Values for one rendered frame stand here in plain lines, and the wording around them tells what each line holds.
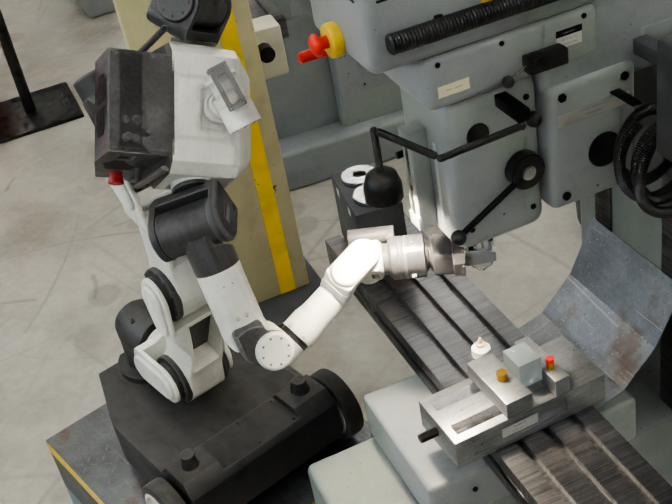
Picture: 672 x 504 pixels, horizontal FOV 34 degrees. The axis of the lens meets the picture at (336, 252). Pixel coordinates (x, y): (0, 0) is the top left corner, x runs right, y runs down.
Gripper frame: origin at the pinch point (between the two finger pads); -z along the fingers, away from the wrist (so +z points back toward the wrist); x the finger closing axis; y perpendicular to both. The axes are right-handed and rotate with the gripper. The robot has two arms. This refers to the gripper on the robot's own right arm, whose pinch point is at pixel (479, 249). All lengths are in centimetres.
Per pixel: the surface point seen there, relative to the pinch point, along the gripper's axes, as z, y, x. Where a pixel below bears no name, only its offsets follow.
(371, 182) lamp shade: 18.4, -25.4, -11.9
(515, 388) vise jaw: -4.0, 20.8, -18.7
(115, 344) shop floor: 138, 124, 139
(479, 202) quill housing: -0.5, -18.0, -10.8
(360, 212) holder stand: 26.6, 13.2, 39.2
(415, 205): 11.3, -15.8, -6.1
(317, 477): 41, 52, -8
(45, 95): 226, 122, 368
